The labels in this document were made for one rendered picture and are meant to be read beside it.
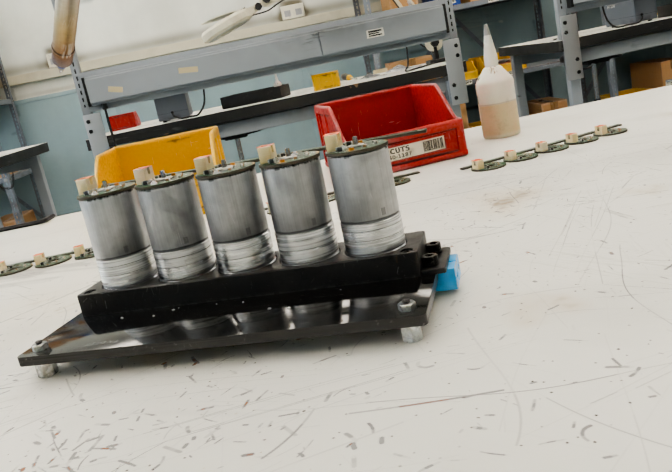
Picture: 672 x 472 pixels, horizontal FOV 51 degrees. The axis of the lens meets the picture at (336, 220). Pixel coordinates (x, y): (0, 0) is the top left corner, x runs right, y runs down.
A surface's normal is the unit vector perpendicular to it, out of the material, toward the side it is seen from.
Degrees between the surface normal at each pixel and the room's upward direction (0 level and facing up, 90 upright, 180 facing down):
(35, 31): 90
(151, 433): 0
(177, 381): 0
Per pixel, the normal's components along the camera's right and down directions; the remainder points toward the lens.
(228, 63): 0.09, 0.20
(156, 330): -0.20, -0.96
